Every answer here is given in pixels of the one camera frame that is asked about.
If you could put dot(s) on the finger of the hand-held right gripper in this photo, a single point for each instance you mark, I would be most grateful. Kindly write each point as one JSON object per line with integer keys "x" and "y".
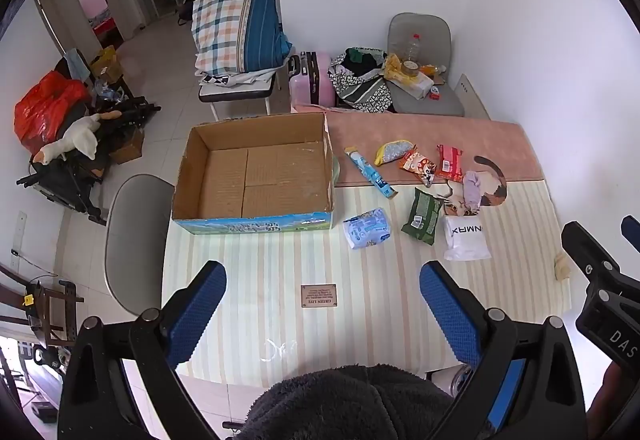
{"x": 587, "y": 255}
{"x": 632, "y": 230}

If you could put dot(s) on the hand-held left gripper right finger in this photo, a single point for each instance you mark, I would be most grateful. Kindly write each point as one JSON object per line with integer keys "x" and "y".
{"x": 450, "y": 315}

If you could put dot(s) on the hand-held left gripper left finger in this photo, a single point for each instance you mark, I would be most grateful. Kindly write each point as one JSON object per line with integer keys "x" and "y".
{"x": 196, "y": 315}

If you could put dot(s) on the white plastic packet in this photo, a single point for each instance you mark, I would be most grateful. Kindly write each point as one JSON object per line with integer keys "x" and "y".
{"x": 465, "y": 240}

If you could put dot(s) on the green packet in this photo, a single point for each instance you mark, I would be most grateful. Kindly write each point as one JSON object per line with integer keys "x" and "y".
{"x": 422, "y": 217}

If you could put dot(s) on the blue white tissue pack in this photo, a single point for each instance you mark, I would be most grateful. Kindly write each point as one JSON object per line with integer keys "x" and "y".
{"x": 367, "y": 227}

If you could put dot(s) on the purple cloth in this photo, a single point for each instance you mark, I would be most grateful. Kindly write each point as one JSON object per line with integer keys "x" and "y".
{"x": 472, "y": 190}

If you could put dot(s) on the orange snack packet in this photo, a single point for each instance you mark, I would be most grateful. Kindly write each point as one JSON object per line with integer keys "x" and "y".
{"x": 415, "y": 164}

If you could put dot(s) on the red snack packet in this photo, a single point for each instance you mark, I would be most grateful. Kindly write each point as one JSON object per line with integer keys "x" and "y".
{"x": 449, "y": 159}

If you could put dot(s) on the long blue snack packet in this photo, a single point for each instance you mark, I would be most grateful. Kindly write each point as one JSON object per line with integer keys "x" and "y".
{"x": 370, "y": 172}

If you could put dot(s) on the yellow silver glitter sponge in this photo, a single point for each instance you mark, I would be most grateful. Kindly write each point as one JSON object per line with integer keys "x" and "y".
{"x": 392, "y": 152}

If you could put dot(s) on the person's right hand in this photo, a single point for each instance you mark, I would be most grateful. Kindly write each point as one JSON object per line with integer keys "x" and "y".
{"x": 607, "y": 390}

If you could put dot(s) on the grey round chair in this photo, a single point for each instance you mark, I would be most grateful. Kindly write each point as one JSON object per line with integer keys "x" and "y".
{"x": 135, "y": 240}

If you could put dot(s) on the pink striped cat mat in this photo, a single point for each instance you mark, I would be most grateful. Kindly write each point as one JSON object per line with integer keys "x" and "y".
{"x": 300, "y": 260}

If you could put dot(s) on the dark fleece garment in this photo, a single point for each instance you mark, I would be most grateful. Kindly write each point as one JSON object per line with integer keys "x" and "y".
{"x": 350, "y": 405}

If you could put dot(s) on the dark wooden rack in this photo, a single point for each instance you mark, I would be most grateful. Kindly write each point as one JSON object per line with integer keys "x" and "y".
{"x": 50, "y": 310}

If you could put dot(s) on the small brown cardboard box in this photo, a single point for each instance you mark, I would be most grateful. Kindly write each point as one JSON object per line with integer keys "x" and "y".
{"x": 127, "y": 147}

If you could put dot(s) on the black folded stroller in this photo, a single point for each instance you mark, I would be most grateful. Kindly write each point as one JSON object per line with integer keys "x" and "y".
{"x": 65, "y": 180}

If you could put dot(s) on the white board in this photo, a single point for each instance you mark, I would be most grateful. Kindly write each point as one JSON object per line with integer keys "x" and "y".
{"x": 472, "y": 94}

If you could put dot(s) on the white plush goose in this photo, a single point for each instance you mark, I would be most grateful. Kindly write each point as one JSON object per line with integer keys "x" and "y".
{"x": 82, "y": 137}

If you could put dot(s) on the small red white box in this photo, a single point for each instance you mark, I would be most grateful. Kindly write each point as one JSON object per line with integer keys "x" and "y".
{"x": 435, "y": 93}

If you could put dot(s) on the white yellow carton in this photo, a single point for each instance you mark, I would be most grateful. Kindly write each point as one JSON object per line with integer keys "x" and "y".
{"x": 415, "y": 84}

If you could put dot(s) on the black white patterned bag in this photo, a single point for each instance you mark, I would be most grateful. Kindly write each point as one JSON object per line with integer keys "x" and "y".
{"x": 360, "y": 87}

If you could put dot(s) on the brown tape roll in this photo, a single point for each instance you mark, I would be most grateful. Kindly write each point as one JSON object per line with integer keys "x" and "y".
{"x": 411, "y": 67}

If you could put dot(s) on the yellow plastic bag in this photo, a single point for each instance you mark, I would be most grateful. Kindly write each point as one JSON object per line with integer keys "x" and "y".
{"x": 392, "y": 65}

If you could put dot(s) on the red plastic bag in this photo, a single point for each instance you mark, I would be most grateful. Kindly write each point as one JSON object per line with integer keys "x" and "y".
{"x": 45, "y": 107}

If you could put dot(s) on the pink suitcase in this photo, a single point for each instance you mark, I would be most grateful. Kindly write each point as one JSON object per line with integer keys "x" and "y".
{"x": 312, "y": 79}

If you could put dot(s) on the grey cushioned chair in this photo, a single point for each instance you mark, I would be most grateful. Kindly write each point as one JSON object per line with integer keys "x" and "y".
{"x": 440, "y": 34}

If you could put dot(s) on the yellow cardboard box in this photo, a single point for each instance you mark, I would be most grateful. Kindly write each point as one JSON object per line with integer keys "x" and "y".
{"x": 106, "y": 64}

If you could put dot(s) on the clear plastic bottle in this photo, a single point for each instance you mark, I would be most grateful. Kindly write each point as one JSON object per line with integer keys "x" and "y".
{"x": 413, "y": 47}

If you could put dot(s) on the green cloth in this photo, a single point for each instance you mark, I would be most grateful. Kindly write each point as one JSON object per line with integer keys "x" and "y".
{"x": 355, "y": 54}

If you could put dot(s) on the light blue cloth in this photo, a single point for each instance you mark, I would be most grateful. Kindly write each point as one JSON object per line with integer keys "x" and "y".
{"x": 77, "y": 62}

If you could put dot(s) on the plaid blue pillow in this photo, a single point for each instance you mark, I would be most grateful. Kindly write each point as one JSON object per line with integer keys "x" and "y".
{"x": 235, "y": 27}

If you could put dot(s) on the white metal-frame chair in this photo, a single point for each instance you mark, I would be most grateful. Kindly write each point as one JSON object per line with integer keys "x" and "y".
{"x": 240, "y": 89}

